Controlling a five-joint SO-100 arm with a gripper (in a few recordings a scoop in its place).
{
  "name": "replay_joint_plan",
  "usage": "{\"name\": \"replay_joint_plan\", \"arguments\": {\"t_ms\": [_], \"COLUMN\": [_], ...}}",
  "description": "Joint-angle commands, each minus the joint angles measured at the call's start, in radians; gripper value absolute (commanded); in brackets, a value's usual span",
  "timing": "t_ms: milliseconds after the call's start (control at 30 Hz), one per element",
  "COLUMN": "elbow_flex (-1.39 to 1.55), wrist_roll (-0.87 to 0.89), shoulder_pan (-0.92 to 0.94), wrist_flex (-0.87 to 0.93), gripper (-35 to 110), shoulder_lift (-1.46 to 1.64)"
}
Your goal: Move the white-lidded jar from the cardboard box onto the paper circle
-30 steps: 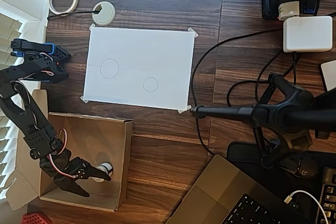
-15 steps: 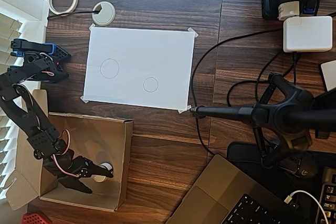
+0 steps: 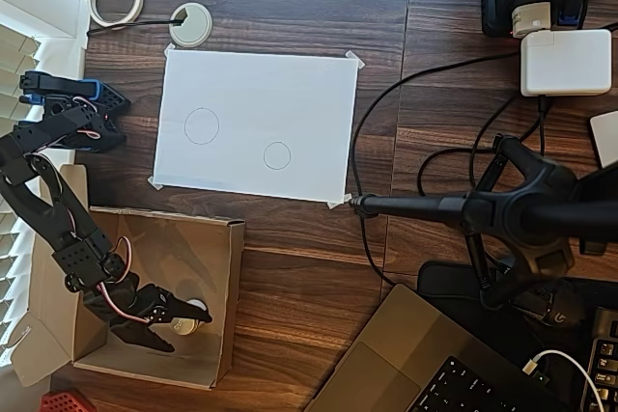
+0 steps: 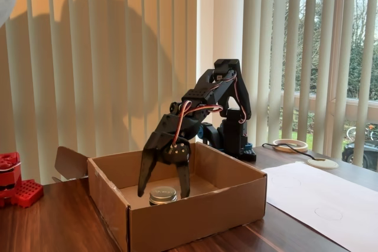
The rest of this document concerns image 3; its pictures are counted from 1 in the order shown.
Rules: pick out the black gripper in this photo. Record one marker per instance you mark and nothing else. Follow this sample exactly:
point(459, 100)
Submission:
point(145, 307)

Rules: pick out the dark jar with silver lid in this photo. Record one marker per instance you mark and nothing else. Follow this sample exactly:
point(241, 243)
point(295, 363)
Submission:
point(186, 328)

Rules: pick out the red leader robot arm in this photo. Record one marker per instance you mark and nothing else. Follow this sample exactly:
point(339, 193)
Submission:
point(63, 402)

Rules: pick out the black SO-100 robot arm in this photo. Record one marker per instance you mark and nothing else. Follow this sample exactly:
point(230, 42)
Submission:
point(48, 209)

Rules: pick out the open cardboard box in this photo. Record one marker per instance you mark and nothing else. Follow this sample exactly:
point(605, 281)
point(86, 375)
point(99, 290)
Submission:
point(164, 262)

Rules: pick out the masking tape strip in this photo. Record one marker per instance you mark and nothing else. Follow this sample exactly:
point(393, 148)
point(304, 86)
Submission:
point(356, 60)
point(338, 202)
point(154, 184)
point(169, 50)

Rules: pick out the grey laptop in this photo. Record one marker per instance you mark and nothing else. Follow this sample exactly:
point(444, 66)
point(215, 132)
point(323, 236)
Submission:
point(386, 359)

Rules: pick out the white paper sheet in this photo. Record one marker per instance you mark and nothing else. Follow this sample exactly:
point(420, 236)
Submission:
point(270, 108)

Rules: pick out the black blue table clamp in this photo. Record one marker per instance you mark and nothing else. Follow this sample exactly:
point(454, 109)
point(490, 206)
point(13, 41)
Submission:
point(58, 86)

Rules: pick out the black mouse pad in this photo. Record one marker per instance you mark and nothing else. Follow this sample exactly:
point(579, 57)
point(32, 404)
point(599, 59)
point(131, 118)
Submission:
point(444, 282)

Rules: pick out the white vertical blind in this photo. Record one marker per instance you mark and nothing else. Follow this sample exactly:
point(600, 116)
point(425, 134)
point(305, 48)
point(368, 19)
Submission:
point(14, 45)

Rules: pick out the black computer mouse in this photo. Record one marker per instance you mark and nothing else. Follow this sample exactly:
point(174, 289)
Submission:
point(555, 315)

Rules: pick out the black keyboard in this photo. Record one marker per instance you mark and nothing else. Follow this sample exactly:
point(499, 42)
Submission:
point(606, 364)

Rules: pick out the small white plug adapter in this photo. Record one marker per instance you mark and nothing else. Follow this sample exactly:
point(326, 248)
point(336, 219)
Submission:
point(531, 19)

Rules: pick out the white flat device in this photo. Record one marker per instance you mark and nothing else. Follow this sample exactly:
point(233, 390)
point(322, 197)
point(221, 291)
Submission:
point(606, 139)

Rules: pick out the white laptop power adapter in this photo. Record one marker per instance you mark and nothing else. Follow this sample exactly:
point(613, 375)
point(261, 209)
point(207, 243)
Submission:
point(565, 62)

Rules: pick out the black camera tripod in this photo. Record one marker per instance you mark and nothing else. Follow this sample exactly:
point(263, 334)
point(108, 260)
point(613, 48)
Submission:
point(521, 214)

